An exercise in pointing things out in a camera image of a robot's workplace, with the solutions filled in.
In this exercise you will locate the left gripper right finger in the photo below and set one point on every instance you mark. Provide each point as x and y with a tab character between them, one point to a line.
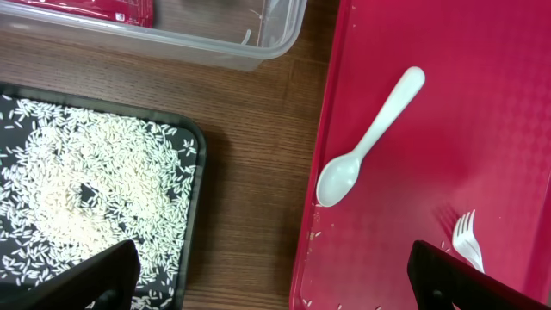
440	281

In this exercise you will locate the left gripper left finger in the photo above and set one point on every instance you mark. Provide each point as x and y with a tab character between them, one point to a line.
109	277

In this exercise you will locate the white plastic fork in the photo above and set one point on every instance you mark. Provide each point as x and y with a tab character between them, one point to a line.
465	243

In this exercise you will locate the white plastic spoon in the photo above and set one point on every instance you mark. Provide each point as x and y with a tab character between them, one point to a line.
340	174

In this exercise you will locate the red silver snack wrapper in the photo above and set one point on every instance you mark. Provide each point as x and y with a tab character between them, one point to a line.
130	12

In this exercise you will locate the black food waste tray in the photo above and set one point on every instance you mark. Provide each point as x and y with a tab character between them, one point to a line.
80	175

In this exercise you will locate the clear plastic waste bin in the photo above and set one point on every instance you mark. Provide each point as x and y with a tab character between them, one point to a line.
232	34

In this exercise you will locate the red serving tray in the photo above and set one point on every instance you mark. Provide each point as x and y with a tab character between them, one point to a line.
476	138

